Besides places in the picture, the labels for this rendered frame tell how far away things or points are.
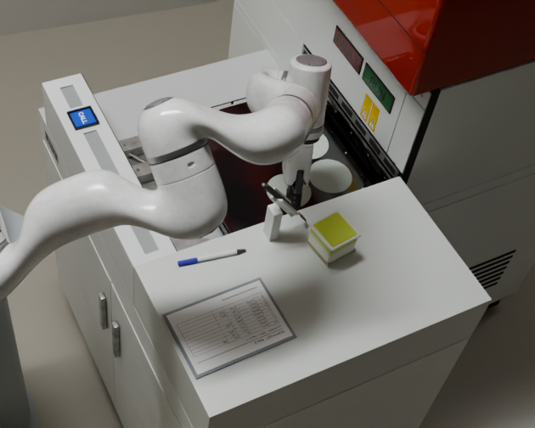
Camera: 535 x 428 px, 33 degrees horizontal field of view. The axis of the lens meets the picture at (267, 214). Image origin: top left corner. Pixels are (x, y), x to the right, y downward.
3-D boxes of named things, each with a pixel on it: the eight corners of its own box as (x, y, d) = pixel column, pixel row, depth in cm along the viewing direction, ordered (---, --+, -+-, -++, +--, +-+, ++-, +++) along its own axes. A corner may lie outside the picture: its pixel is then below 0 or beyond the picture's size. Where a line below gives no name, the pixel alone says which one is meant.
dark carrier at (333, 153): (295, 89, 221) (296, 87, 220) (368, 189, 203) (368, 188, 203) (166, 126, 208) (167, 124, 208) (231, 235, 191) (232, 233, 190)
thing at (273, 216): (285, 221, 186) (295, 179, 176) (295, 234, 184) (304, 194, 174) (260, 229, 184) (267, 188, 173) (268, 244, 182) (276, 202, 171)
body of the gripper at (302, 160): (282, 117, 188) (276, 165, 194) (286, 140, 179) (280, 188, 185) (317, 120, 189) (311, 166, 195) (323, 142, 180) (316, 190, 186)
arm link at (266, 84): (219, 134, 158) (251, 102, 186) (308, 150, 156) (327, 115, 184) (225, 84, 155) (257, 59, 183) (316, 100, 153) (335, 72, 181)
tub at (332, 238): (332, 228, 186) (338, 208, 181) (355, 254, 183) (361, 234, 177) (303, 244, 183) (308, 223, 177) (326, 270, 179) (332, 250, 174)
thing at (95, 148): (83, 115, 217) (81, 72, 207) (175, 290, 189) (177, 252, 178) (46, 125, 214) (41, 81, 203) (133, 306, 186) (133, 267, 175)
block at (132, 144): (148, 140, 207) (148, 131, 204) (154, 150, 205) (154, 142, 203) (115, 149, 204) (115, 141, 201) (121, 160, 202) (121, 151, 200)
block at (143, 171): (161, 165, 203) (162, 155, 200) (168, 175, 201) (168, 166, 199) (128, 174, 200) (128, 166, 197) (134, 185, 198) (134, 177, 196)
